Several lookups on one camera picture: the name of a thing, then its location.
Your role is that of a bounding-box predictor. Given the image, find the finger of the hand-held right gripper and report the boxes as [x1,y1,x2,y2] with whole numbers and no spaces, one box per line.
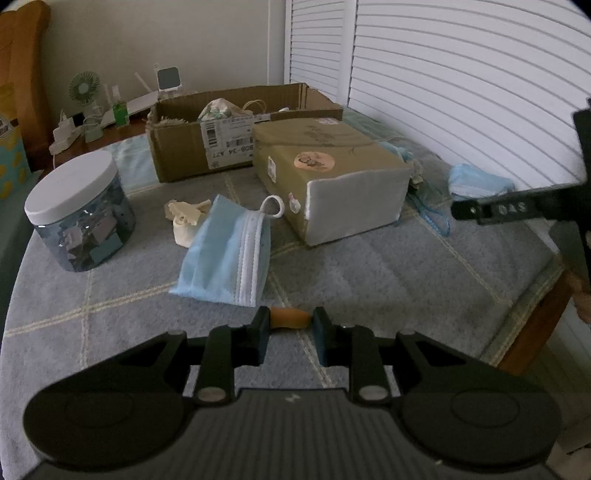
[450,182,578,227]

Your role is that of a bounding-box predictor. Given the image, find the white power strip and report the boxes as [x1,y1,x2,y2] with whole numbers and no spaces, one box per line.
[48,108,86,155]

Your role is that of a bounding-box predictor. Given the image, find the light blue cloth pouch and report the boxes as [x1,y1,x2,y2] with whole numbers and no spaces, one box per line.
[383,141,451,236]

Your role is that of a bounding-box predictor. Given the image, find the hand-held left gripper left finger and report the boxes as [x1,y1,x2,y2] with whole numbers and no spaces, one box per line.
[115,306,271,403]

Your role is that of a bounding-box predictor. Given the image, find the wooden nightstand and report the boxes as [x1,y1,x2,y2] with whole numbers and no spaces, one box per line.
[28,117,153,171]

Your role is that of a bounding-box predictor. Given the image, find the wooden bed frame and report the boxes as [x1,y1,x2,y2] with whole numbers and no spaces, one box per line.
[501,268,575,374]

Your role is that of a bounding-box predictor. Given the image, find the green bottle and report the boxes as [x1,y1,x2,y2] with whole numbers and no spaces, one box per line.
[112,83,130,127]

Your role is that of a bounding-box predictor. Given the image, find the blue face mask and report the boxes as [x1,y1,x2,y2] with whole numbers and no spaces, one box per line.
[448,164,515,200]
[168,194,286,308]

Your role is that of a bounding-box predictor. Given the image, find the printed drawstring pouch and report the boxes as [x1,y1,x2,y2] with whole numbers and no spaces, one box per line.
[198,99,243,121]

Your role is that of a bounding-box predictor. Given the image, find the yellow printed bag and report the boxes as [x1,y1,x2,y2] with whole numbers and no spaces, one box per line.
[0,88,33,199]

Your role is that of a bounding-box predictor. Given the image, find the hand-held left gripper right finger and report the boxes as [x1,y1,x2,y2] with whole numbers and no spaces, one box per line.
[313,306,472,402]

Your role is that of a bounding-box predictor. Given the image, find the plastic jar with white lid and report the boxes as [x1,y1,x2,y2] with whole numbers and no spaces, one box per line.
[24,151,137,273]

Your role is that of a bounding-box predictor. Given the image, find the wooden headboard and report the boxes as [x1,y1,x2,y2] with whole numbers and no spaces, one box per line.
[0,0,51,158]

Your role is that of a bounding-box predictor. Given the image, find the small screen device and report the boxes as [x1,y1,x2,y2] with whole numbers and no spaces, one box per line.
[154,66,183,93]

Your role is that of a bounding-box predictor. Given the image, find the white router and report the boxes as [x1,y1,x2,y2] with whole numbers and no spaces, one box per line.
[99,71,162,127]

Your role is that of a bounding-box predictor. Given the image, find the person's right hand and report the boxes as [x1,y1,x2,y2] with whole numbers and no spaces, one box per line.
[573,272,591,325]

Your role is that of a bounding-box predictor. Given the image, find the small green desk fan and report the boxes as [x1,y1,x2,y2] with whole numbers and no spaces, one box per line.
[68,71,100,114]

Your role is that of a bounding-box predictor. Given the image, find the white louvered doors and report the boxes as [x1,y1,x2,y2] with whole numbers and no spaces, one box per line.
[284,0,591,204]

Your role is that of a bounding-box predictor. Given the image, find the cream plastic clip object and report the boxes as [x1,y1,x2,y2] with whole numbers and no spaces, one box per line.
[165,199,213,247]

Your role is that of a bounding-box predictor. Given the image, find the small orange soft cylinder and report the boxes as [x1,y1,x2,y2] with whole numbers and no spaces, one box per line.
[270,308,309,329]

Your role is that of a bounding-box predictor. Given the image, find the cardboard box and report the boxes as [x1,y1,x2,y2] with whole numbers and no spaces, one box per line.
[145,83,345,184]

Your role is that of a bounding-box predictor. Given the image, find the kraft paper tissue pack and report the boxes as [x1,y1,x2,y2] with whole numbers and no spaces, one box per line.
[252,116,413,247]

